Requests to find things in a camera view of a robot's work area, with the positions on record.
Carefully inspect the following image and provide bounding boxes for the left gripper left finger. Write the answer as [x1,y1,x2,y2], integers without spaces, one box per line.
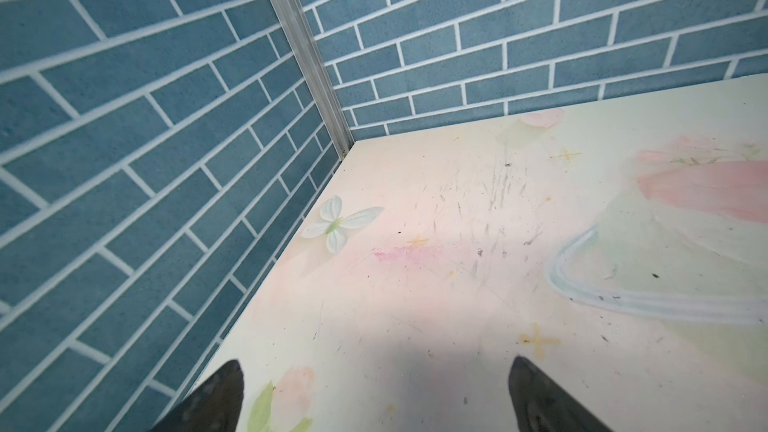
[150,359,244,432]

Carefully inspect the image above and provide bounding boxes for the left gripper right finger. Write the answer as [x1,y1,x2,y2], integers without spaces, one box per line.
[508,355,611,432]

